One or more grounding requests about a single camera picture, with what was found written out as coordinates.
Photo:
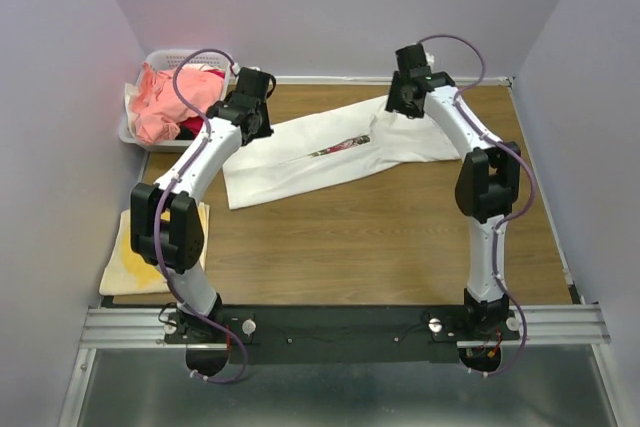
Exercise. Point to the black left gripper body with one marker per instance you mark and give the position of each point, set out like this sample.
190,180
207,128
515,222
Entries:
263,106

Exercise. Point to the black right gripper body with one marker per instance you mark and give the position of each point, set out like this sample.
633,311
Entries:
397,84

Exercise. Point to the white floral print t-shirt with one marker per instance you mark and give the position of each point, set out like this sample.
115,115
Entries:
330,148

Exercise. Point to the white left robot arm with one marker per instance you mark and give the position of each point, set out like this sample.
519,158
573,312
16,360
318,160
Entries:
165,227

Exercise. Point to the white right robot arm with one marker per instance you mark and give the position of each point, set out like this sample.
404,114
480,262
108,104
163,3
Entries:
486,189

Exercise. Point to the red garment in basket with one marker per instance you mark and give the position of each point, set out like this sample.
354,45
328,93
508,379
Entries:
190,128

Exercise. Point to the pink t-shirt in basket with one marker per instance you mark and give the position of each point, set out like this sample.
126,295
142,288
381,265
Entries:
154,109

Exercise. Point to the white plastic laundry basket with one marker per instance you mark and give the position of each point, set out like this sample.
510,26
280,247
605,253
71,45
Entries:
175,59

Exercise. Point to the folded yellow chick t-shirt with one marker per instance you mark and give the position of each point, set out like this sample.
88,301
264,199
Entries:
126,273

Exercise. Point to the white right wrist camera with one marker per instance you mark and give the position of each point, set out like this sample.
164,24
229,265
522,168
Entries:
431,60

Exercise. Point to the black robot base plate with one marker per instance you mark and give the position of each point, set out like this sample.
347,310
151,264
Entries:
276,335

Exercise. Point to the aluminium front rail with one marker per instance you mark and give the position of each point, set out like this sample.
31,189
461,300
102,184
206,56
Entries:
106,328

